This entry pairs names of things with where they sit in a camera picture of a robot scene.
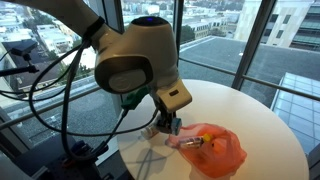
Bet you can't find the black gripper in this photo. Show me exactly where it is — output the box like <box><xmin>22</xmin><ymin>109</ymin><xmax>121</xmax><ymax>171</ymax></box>
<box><xmin>154</xmin><ymin>107</ymin><xmax>183</xmax><ymax>135</ymax></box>

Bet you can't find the orange plastic bag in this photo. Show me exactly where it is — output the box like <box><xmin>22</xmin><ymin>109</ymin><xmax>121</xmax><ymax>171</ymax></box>
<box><xmin>165</xmin><ymin>122</ymin><xmax>249</xmax><ymax>180</ymax></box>

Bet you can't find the black and blue robot stand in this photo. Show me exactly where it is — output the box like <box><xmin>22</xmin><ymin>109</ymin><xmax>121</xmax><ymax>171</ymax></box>
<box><xmin>12</xmin><ymin>132</ymin><xmax>116</xmax><ymax>180</ymax></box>

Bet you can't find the grey window railing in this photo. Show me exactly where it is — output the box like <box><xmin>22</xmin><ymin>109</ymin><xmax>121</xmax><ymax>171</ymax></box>
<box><xmin>0</xmin><ymin>57</ymin><xmax>320</xmax><ymax>132</ymax></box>

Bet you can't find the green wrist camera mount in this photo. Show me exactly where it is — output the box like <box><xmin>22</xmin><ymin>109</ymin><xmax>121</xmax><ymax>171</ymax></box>
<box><xmin>120</xmin><ymin>85</ymin><xmax>151</xmax><ymax>112</ymax></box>

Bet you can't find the thick black cable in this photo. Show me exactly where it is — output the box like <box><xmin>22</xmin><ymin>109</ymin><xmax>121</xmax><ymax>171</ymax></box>
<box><xmin>60</xmin><ymin>39</ymin><xmax>129</xmax><ymax>162</ymax></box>

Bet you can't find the thin black cable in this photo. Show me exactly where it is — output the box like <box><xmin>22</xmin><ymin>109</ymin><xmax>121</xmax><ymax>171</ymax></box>
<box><xmin>0</xmin><ymin>42</ymin><xmax>160</xmax><ymax>138</ymax></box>

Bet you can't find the black camera on tripod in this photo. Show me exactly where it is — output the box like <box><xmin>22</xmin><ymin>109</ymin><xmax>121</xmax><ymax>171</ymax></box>
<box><xmin>0</xmin><ymin>38</ymin><xmax>41</xmax><ymax>78</ymax></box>

